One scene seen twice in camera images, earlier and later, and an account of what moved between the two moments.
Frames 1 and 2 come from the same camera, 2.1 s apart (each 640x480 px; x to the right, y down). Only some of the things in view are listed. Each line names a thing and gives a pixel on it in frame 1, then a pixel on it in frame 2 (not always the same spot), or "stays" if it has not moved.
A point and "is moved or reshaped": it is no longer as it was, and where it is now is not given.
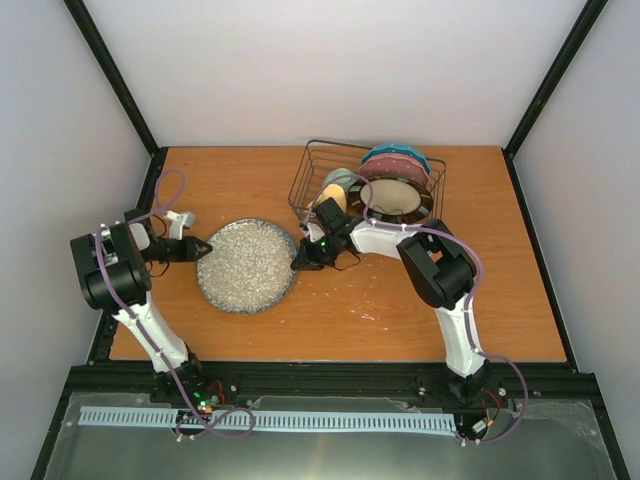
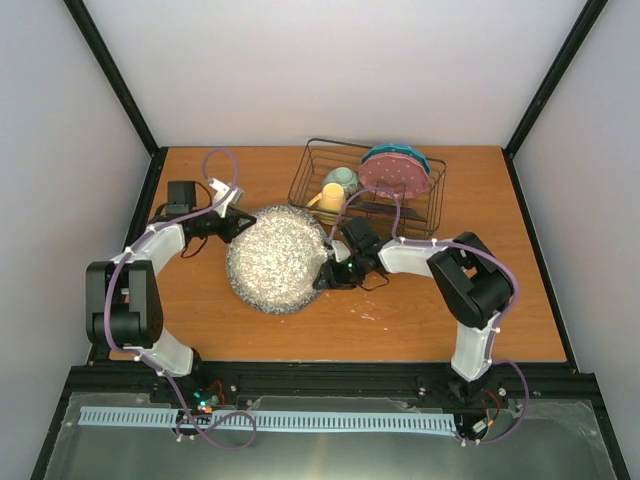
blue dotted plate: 398,149 stays
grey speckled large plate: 249,269 is moved or reshaped
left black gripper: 190,252 -> 234,227
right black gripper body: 323,253 -> 345,277
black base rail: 234,382 stays
